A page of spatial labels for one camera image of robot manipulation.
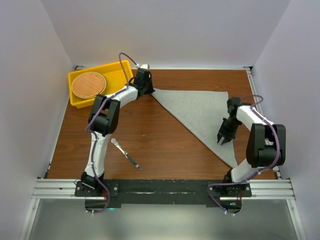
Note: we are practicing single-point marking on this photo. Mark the round woven coaster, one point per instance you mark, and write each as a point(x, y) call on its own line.
point(88, 85)

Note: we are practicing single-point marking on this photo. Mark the silver table knife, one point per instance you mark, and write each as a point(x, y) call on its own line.
point(130, 158)

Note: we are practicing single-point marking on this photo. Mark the grey cloth napkin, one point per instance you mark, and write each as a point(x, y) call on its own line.
point(202, 113)

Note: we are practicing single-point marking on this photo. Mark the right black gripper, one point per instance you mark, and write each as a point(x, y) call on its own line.
point(228, 136)

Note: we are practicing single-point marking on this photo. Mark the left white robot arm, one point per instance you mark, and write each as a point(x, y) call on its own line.
point(103, 121)

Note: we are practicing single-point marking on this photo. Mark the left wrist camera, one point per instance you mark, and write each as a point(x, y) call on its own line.
point(145, 67)

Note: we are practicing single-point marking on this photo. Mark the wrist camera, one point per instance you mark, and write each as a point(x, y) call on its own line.
point(232, 104)
point(145, 67)

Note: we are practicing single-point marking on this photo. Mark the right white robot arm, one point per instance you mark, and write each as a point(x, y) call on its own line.
point(266, 146)

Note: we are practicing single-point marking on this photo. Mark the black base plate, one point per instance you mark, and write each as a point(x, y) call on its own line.
point(164, 192)

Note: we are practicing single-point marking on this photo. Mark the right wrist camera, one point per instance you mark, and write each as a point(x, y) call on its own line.
point(232, 104)

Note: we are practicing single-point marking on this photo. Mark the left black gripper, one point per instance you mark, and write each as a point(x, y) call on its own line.
point(150, 90)

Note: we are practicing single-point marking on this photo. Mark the aluminium frame rail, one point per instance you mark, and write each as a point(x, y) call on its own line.
point(262, 189)

